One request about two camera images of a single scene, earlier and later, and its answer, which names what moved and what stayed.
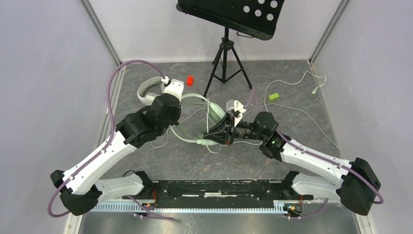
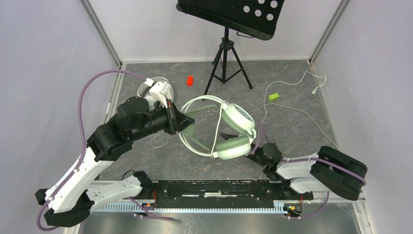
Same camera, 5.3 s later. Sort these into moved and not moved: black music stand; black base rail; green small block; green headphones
Moved: green headphones
Not moved: green small block; black base rail; black music stand
